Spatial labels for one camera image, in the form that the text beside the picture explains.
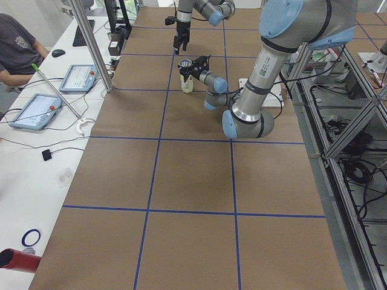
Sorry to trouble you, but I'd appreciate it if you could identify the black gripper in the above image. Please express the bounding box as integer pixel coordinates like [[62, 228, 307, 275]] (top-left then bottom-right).
[[164, 16, 190, 55], [180, 55, 211, 82]]

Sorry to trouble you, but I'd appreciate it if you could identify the white tennis ball can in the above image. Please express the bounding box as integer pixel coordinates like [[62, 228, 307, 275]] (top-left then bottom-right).
[[178, 59, 193, 94]]

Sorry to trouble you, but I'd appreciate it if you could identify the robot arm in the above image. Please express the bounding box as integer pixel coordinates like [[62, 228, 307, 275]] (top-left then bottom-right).
[[164, 0, 236, 55], [178, 1, 357, 139]]

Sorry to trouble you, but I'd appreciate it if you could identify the black box white label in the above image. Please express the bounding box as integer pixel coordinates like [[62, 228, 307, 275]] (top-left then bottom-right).
[[108, 33, 124, 56]]

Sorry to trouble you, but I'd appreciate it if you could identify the black monitor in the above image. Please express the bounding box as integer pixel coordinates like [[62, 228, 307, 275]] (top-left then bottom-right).
[[104, 0, 132, 36]]

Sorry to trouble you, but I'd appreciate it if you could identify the black keyboard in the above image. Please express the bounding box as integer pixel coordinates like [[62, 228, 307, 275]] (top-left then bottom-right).
[[72, 19, 96, 47]]

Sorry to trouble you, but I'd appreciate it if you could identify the teach pendant far tablet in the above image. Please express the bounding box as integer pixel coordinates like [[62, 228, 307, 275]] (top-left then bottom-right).
[[59, 64, 98, 94]]

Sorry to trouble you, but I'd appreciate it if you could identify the teach pendant tablet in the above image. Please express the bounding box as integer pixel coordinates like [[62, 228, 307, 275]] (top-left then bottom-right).
[[59, 64, 98, 94], [10, 93, 62, 131]]

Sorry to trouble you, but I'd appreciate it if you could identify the white curved plastic piece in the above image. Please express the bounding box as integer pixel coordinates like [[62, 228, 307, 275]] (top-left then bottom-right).
[[76, 118, 95, 136]]

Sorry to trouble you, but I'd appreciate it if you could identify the black computer mouse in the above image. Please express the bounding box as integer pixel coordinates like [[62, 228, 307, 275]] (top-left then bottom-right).
[[51, 49, 66, 58]]

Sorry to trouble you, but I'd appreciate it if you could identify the teach pendant near tablet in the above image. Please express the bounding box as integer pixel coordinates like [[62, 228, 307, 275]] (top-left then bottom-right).
[[10, 93, 62, 131]]

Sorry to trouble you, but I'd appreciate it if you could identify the seated person grey shirt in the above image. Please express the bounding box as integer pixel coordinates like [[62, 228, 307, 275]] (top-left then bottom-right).
[[1, 13, 49, 87]]

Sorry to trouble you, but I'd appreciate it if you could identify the small black square pad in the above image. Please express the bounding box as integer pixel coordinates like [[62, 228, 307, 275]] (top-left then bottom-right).
[[42, 149, 52, 161]]

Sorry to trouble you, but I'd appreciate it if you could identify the red cylinder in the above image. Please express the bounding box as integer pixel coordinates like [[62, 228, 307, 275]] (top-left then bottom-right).
[[1, 248, 41, 273]]

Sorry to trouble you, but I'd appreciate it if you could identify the aluminium frame post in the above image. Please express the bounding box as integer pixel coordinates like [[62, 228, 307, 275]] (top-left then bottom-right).
[[69, 0, 113, 92]]

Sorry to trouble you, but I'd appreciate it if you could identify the white pedestal column base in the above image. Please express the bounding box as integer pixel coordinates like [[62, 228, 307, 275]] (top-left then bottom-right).
[[238, 77, 285, 109]]

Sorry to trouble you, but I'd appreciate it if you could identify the metal rod green handle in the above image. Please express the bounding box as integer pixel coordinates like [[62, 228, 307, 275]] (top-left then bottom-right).
[[31, 63, 83, 122]]

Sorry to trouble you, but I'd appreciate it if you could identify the blue tape ring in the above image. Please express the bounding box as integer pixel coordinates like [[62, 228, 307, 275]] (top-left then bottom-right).
[[21, 228, 42, 248]]

